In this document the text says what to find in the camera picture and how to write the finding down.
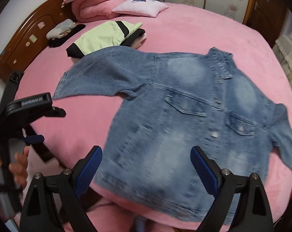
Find black cloth on bed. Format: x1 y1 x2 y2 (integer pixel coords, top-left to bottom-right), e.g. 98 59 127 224
48 24 86 48

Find blue denim jacket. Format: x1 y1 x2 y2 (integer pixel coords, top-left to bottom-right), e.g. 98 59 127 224
54 46 292 222

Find brown wooden door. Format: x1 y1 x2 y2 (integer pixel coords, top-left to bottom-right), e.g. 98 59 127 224
246 0 288 47

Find folded green black clothes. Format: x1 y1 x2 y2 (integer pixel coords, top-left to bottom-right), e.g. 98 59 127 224
66 21 147 59

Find pink bed cover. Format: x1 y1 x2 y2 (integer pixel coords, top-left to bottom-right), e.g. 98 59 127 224
17 4 292 231

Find grey white cloth bundle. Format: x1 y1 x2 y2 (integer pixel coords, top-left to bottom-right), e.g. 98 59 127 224
46 19 76 40

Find white pink pillow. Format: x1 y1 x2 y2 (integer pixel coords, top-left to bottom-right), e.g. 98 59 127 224
112 0 169 18

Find left hand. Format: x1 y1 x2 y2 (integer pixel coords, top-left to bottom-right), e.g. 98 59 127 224
0 146 30 190

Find wooden headboard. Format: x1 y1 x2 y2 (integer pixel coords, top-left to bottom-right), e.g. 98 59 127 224
0 0 76 82

